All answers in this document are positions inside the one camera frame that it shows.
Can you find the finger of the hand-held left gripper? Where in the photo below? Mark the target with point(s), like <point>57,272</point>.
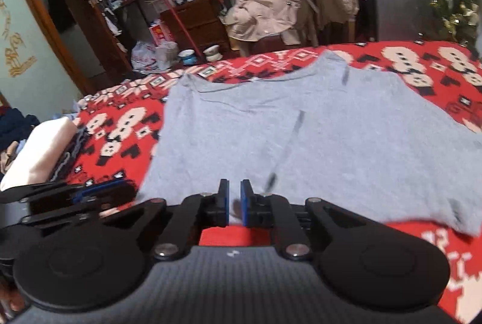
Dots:
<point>98,187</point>
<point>94,205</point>

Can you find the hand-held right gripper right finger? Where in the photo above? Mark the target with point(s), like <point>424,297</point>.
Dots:
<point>245,204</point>

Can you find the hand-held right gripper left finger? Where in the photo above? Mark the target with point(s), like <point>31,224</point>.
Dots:
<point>225,204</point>

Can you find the grey knit shirt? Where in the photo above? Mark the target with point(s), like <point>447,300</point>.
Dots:
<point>301,139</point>

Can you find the pile of dark clothes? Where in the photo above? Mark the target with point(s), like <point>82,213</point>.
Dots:
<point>17,124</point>

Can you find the folded dark patterned garment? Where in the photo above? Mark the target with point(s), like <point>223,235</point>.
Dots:
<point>69,154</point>

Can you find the folded white sweater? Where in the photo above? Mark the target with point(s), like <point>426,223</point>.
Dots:
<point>37,154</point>

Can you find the white plastic bag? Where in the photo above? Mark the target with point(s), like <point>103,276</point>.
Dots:
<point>147,56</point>

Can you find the pale green painted door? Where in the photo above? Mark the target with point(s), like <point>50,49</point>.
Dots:
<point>34,56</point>

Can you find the white bowl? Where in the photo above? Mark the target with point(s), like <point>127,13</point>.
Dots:
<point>212,53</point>

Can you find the blue white enamel mug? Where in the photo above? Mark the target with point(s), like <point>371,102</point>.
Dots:
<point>187,57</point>

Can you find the red white box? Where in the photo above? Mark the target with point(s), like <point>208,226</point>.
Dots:
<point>162,33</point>

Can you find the brown wooden drawer cabinet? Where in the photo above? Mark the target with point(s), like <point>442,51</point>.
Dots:
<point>203,22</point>

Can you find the red broom stick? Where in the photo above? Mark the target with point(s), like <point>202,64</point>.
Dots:
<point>181,24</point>

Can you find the red patterned blanket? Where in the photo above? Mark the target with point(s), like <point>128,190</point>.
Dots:
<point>369,56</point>

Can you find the small tinsel tree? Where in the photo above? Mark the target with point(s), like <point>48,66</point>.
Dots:
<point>457,3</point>

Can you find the wooden door frame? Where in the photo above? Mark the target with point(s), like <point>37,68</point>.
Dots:
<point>86,26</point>

